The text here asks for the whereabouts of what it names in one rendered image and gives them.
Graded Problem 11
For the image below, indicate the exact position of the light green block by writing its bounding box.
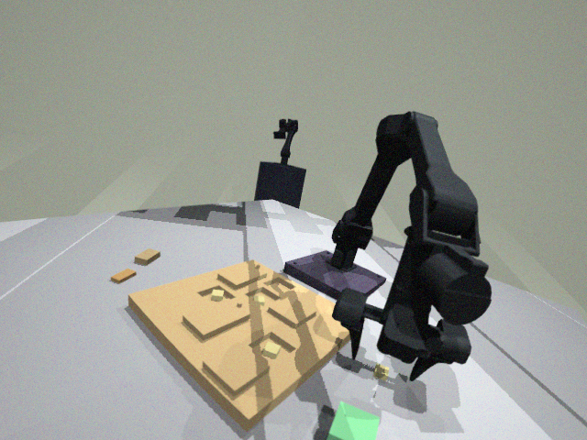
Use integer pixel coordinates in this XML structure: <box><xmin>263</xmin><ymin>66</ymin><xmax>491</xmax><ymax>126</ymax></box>
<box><xmin>327</xmin><ymin>401</ymin><xmax>380</xmax><ymax>440</ymax></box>

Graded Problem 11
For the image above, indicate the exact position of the tan puzzle board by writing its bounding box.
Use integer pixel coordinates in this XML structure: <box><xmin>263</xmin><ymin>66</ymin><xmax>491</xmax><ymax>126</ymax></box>
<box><xmin>127</xmin><ymin>260</ymin><xmax>350</xmax><ymax>432</ymax></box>

